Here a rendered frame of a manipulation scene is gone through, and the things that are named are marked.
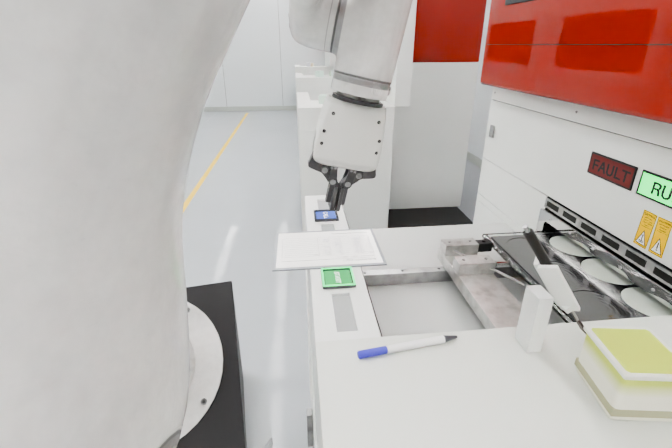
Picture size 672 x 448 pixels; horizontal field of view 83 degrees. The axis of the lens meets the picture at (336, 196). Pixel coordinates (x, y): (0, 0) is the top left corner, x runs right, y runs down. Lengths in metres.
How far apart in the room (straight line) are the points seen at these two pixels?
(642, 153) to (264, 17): 8.01
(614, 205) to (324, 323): 0.65
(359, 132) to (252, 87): 8.08
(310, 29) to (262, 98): 8.10
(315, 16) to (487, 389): 0.49
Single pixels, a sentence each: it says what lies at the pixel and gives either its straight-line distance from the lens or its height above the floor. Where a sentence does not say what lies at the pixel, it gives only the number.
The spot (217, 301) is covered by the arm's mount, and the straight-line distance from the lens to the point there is 0.60.
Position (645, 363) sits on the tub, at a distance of 0.53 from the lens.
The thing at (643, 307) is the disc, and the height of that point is 0.90.
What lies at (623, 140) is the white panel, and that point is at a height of 1.16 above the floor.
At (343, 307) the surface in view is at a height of 0.96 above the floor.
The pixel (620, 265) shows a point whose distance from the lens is 0.95.
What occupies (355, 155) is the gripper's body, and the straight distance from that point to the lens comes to 0.56.
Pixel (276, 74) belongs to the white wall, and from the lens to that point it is 8.55.
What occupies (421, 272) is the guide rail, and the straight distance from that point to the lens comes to 0.92.
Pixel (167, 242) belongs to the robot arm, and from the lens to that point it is 0.17.
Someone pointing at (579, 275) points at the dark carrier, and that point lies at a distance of 0.94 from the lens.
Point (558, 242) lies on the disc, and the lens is 1.06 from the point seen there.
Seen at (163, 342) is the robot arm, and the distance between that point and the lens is 0.19.
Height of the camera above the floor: 1.34
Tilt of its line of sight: 22 degrees down
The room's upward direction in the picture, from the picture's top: straight up
